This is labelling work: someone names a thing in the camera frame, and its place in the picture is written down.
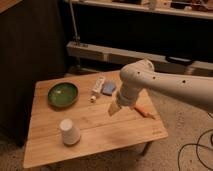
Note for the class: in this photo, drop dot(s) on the beige flat pusher tool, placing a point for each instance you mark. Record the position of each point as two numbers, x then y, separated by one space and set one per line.
113 108

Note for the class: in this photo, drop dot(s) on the green ceramic bowl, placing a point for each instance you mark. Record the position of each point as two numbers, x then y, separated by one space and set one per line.
62 95

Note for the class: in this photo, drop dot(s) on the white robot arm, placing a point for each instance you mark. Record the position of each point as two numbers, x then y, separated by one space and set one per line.
194 90

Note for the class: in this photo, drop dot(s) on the white remote control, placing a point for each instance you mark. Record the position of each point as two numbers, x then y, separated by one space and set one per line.
99 84

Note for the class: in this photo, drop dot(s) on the wooden folding table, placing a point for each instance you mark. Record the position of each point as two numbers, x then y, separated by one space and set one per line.
99 131

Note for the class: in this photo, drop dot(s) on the white paper cup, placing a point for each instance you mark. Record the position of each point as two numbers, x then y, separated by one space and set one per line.
69 132

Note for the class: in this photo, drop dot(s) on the grey lower shelf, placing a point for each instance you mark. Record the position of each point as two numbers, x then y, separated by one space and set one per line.
121 56

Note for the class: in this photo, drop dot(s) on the metal stand pole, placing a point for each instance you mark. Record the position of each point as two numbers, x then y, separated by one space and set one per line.
76 35

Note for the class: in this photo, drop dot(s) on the upper wooden shelf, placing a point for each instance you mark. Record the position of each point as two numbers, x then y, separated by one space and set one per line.
153 6

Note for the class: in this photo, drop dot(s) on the black handle on shelf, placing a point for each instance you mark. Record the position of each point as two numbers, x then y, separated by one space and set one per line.
179 61

